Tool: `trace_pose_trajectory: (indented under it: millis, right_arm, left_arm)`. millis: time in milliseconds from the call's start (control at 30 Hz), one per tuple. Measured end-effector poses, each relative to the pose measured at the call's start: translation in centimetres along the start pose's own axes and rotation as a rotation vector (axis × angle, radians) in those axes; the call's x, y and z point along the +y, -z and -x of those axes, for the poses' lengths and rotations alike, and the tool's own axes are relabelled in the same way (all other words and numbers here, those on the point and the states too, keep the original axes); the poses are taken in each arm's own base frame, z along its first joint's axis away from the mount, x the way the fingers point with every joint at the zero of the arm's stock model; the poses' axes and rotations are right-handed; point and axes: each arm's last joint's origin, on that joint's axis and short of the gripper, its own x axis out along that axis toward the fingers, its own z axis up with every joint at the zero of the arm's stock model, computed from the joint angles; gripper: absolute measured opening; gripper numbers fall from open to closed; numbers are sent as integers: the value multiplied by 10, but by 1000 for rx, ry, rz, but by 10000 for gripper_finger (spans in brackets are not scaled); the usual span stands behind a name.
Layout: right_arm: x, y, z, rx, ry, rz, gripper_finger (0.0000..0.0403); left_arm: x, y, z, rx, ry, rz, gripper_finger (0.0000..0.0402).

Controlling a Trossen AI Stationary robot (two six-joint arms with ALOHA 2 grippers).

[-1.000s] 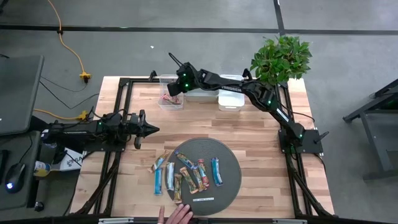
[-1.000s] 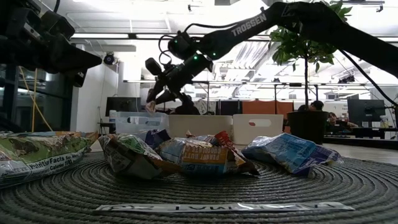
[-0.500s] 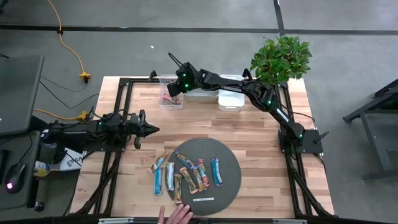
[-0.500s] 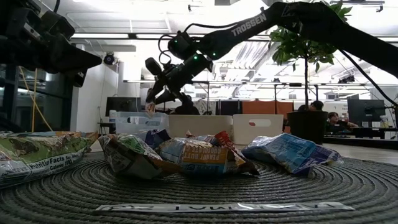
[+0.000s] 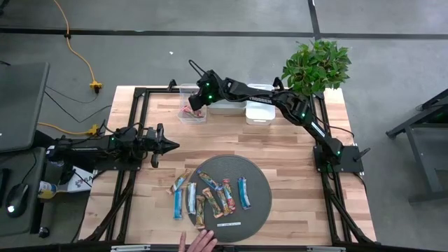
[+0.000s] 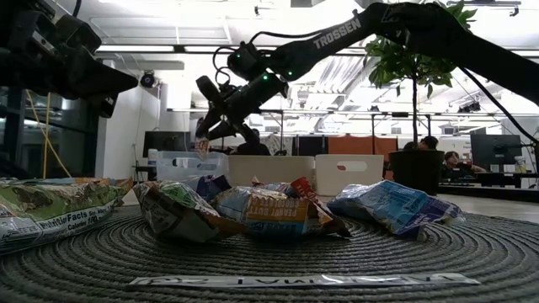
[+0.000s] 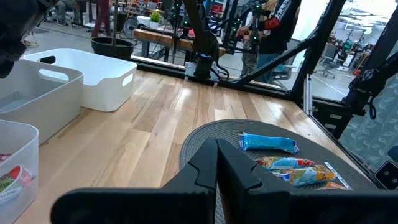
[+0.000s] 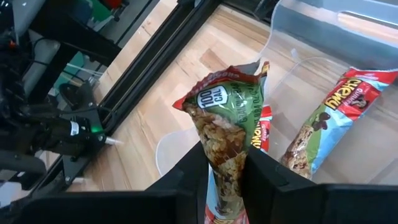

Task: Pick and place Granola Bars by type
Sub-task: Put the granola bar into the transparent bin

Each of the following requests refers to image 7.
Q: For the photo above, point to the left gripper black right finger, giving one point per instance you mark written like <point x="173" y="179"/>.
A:
<point x="311" y="208"/>

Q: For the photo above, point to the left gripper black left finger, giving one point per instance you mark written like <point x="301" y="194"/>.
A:
<point x="140" y="207"/>

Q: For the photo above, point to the orange green granola bar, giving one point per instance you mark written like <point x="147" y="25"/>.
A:
<point x="332" y="185"/>

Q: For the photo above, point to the blue granola bar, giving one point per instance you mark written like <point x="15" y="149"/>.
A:
<point x="267" y="142"/>

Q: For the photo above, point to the red chocolate chip granola bar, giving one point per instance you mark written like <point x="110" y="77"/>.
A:
<point x="15" y="183"/>

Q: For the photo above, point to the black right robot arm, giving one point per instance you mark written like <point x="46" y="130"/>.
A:
<point x="199" y="31"/>

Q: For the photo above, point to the multicolour granola bar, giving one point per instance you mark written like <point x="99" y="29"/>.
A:
<point x="304" y="175"/>
<point x="286" y="162"/>

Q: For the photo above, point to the red wrapped granola bar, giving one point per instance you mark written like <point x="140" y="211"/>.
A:
<point x="3" y="157"/>

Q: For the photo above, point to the person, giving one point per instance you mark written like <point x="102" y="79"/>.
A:
<point x="63" y="11"/>
<point x="101" y="15"/>
<point x="276" y="31"/>

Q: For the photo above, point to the white plastic bin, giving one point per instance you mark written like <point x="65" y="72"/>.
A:
<point x="93" y="71"/>
<point x="37" y="102"/>

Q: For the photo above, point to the round grey woven placemat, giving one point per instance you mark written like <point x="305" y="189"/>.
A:
<point x="202" y="130"/>

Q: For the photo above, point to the leaf patterned panel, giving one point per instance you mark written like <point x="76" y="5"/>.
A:
<point x="373" y="130"/>

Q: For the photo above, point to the potted green tree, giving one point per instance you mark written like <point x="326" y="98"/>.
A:
<point x="112" y="48"/>

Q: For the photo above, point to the grey floor fan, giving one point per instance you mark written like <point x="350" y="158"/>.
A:
<point x="130" y="27"/>

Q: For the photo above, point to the clear plastic bin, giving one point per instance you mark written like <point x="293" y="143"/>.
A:
<point x="18" y="143"/>

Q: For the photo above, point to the blue office chair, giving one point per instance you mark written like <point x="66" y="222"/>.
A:
<point x="281" y="73"/>

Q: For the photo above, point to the small potted plant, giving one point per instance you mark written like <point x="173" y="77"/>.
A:
<point x="155" y="18"/>

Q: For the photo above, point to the wooden workbench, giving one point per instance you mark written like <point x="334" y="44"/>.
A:
<point x="161" y="39"/>

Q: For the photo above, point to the grey office chair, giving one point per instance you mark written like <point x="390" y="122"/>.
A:
<point x="326" y="59"/>

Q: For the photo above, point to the black table-level camera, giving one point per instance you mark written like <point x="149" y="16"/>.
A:
<point x="387" y="175"/>

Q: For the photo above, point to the silver aluminium bracket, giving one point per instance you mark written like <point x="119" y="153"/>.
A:
<point x="308" y="93"/>

